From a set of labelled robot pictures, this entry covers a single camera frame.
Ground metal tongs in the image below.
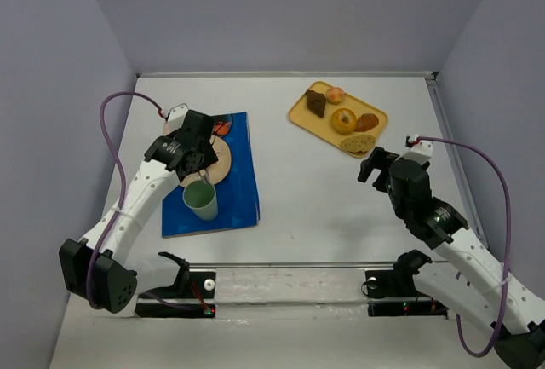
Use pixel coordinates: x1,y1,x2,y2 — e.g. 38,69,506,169
200,135,222,184

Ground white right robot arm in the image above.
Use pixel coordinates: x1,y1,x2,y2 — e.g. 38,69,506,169
358,141,544,368

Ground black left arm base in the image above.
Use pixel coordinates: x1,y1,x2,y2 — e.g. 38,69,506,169
135,251,216,319

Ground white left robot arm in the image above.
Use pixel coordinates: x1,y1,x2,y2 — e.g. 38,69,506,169
59,106,218,314

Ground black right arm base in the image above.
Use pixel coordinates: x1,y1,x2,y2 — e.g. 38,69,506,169
360,250,448,318

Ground seeded bread slice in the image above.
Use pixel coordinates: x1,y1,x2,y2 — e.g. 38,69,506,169
340,135,376,155

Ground dark brown chocolate bread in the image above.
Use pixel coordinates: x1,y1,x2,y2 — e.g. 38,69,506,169
305,89,327,118

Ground beige plate with branch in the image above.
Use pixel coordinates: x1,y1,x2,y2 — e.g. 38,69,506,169
180,136,232,187

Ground orange spoon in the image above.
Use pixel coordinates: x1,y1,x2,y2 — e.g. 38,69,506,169
214,121,232,137

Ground brown glazed roll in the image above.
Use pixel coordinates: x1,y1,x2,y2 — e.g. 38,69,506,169
355,113,380,132

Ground yellow tray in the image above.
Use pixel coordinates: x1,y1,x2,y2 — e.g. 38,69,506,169
288,81,388,158

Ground green cup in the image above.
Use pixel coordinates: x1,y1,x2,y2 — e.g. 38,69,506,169
182,181,218,222

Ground yellow glazed donut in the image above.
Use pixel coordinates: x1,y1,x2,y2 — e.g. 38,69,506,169
330,108,358,135

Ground blue patterned placemat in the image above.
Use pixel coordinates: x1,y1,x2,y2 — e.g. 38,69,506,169
161,112,260,239

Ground round peach bun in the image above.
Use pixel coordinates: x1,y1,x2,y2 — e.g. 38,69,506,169
325,87,345,105

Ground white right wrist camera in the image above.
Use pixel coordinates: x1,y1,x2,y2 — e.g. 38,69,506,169
401,134,433,165

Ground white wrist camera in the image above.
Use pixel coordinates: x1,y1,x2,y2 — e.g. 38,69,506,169
163,103,189,135
401,134,433,165

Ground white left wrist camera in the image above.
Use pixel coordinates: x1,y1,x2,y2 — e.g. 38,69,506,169
163,103,189,135

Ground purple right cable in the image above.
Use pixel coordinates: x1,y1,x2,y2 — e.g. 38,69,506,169
415,135,512,359

